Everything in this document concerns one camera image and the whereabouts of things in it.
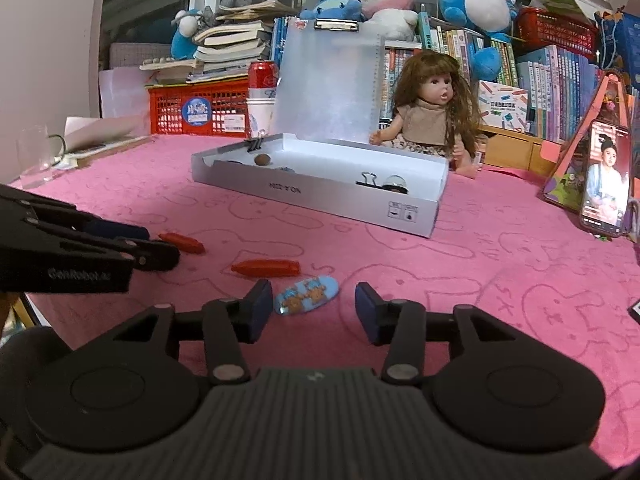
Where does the wooden drawer organizer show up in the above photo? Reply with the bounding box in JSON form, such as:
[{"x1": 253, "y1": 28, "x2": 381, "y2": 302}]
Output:
[{"x1": 480, "y1": 125, "x2": 571, "y2": 171}]

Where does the red plastic basket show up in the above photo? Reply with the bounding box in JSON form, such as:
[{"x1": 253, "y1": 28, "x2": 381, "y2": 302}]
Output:
[{"x1": 515, "y1": 6, "x2": 600, "y2": 58}]

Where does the row of standing books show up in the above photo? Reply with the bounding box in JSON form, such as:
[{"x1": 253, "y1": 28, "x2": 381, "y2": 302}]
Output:
[{"x1": 270, "y1": 10, "x2": 640, "y2": 143}]

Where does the white cardboard box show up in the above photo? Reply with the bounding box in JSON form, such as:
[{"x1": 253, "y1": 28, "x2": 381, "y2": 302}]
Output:
[{"x1": 191, "y1": 132, "x2": 450, "y2": 239}]

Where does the blue carton box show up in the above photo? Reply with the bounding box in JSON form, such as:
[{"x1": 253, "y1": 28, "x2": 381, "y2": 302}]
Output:
[{"x1": 595, "y1": 0, "x2": 640, "y2": 91}]

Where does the red hair clip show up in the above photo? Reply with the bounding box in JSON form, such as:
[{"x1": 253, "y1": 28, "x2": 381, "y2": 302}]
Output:
[
  {"x1": 159, "y1": 232, "x2": 205, "y2": 255},
  {"x1": 231, "y1": 259, "x2": 301, "y2": 277}
]

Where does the white paper cup stack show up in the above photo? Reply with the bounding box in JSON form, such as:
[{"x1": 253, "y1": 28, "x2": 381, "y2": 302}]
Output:
[{"x1": 246, "y1": 87, "x2": 276, "y2": 138}]

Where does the pink printed blanket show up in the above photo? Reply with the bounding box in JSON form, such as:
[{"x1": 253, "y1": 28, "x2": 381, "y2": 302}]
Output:
[{"x1": 0, "y1": 135, "x2": 640, "y2": 466}]

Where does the white patterned carton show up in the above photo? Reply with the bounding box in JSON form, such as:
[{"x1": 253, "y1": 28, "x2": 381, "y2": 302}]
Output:
[{"x1": 477, "y1": 80, "x2": 530, "y2": 133}]

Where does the stack of books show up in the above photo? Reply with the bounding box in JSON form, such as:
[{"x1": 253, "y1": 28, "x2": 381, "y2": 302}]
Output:
[{"x1": 140, "y1": 0, "x2": 296, "y2": 86}]

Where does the blue and white plush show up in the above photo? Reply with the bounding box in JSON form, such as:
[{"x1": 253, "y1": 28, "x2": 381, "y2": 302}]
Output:
[{"x1": 170, "y1": 7, "x2": 213, "y2": 61}]

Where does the clear plastic clipboard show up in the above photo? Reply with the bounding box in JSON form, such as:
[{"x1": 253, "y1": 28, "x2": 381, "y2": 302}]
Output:
[{"x1": 270, "y1": 19, "x2": 387, "y2": 145}]

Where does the small blue plush toy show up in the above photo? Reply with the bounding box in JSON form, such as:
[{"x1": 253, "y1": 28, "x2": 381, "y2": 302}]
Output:
[{"x1": 299, "y1": 0, "x2": 365, "y2": 23}]

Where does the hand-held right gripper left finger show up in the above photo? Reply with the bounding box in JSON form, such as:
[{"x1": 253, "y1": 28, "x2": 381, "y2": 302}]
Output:
[{"x1": 97, "y1": 279, "x2": 275, "y2": 386}]

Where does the clear glass cup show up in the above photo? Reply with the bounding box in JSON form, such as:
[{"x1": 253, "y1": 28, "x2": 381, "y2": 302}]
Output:
[{"x1": 15, "y1": 125, "x2": 57, "y2": 183}]

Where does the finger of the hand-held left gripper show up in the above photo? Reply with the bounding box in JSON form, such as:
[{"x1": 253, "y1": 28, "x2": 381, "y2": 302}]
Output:
[
  {"x1": 0, "y1": 212, "x2": 181, "y2": 272},
  {"x1": 0, "y1": 184, "x2": 151, "y2": 242}
]

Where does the white cable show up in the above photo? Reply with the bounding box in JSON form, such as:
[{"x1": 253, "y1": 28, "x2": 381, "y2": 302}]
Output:
[{"x1": 625, "y1": 199, "x2": 640, "y2": 246}]

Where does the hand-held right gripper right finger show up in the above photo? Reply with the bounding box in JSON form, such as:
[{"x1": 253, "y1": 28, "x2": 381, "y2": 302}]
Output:
[{"x1": 354, "y1": 282, "x2": 576, "y2": 386}]

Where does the long-haired doll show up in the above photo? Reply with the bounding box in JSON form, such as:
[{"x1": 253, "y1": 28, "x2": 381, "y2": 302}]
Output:
[{"x1": 369, "y1": 50, "x2": 485, "y2": 181}]

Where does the large blue plush toy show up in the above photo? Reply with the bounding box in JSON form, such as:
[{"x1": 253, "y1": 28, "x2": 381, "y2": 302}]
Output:
[{"x1": 436, "y1": 0, "x2": 521, "y2": 81}]

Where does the smartphone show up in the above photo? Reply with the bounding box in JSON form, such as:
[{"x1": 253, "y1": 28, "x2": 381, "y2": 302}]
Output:
[{"x1": 580, "y1": 120, "x2": 632, "y2": 238}]

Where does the red basket with round sticker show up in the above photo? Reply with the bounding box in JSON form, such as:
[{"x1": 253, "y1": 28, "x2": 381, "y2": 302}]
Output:
[{"x1": 147, "y1": 80, "x2": 251, "y2": 137}]

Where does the green booklet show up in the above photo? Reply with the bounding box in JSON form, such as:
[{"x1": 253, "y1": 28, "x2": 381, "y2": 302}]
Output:
[{"x1": 530, "y1": 0, "x2": 596, "y2": 21}]

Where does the blue oval bear hair clip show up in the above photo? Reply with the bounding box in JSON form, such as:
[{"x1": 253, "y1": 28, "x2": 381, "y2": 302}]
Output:
[{"x1": 272, "y1": 276, "x2": 341, "y2": 317}]

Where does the red soda can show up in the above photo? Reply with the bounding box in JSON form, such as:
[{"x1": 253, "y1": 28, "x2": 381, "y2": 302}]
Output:
[{"x1": 248, "y1": 60, "x2": 279, "y2": 91}]

